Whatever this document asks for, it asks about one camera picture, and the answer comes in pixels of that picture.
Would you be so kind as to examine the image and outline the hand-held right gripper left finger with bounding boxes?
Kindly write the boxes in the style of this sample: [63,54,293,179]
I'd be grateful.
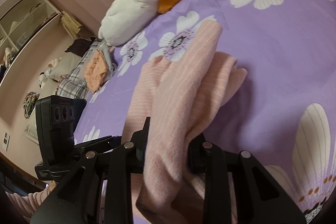
[31,116,151,224]

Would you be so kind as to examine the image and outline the white goose plush toy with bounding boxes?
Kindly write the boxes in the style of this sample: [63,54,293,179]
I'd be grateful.
[98,0,218,46]

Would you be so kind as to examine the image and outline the orange printed folded garment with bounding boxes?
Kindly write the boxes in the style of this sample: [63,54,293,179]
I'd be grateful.
[84,50,109,92]

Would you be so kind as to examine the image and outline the grey pillow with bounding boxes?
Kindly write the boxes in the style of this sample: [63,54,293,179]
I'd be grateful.
[49,52,80,82]

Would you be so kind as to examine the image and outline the grey plaid blanket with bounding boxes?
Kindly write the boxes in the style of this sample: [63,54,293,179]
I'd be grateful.
[56,40,105,99]

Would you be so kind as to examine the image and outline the cartoon print pillow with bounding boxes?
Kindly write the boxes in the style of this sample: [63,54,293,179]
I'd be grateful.
[25,114,39,138]

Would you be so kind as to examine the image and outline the colourful floral cloth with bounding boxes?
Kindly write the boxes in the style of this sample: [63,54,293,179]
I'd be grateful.
[24,91,41,120]

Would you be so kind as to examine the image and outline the purple floral bed sheet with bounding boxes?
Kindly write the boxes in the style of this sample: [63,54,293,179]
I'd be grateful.
[73,0,336,224]

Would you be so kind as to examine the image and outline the dark brown cloth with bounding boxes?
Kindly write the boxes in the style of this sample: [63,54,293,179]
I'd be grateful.
[65,38,93,53]

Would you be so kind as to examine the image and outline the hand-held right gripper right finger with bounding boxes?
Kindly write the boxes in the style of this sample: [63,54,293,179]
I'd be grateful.
[188,132,307,224]

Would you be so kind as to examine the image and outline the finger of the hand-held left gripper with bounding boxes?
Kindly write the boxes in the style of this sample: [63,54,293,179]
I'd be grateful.
[74,135,123,154]

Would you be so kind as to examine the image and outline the small plush toys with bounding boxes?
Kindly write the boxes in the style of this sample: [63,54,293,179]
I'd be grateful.
[38,57,63,88]

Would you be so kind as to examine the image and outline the white cabinet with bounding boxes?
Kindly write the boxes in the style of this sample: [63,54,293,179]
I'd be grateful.
[0,0,60,83]

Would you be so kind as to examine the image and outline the pink striped sweater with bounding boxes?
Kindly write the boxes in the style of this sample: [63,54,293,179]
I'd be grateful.
[129,21,248,224]

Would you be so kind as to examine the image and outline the person's left forearm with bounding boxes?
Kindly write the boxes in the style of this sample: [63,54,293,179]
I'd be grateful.
[5,181,57,222]

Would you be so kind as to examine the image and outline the grey folded garment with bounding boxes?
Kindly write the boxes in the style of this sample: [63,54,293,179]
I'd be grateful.
[98,43,118,78]

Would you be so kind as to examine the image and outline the yellow fringed cloth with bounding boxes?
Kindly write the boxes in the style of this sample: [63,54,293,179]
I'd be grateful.
[60,11,83,39]

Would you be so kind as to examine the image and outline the navy blue cloth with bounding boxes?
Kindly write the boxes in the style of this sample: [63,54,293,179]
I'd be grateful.
[73,98,88,123]

